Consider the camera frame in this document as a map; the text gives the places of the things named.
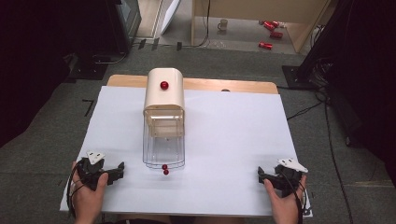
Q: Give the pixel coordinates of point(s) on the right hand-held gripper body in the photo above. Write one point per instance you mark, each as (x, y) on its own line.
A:
(288, 175)

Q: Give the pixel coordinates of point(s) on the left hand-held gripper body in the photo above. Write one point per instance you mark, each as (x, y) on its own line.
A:
(91, 171)

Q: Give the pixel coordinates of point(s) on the person's right hand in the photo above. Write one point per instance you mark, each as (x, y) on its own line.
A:
(285, 207)

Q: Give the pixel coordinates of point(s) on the person's left hand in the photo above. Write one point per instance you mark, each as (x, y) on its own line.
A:
(87, 202)

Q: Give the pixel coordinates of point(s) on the white paper sheet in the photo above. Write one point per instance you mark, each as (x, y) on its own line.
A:
(233, 149)

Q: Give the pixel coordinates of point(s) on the clear plastic drawer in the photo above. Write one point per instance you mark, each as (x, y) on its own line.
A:
(164, 152)

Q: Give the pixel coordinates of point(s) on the cream box with red knob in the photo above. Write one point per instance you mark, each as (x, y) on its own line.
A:
(164, 99)

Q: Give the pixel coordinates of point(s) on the black stand base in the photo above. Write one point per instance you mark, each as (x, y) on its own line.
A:
(295, 77)

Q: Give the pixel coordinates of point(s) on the black floor plate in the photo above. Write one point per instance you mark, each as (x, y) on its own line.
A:
(88, 70)

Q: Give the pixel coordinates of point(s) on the black curtain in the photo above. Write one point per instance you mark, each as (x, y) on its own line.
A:
(364, 77)
(37, 62)

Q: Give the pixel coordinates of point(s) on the red can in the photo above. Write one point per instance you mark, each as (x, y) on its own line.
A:
(269, 25)
(275, 23)
(276, 34)
(265, 45)

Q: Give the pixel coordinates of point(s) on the black monitor cabinet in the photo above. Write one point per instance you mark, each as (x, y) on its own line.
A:
(126, 25)

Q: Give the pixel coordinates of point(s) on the beige mug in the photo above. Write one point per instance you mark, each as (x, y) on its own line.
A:
(222, 25)

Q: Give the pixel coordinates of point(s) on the white board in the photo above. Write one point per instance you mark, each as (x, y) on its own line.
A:
(169, 15)

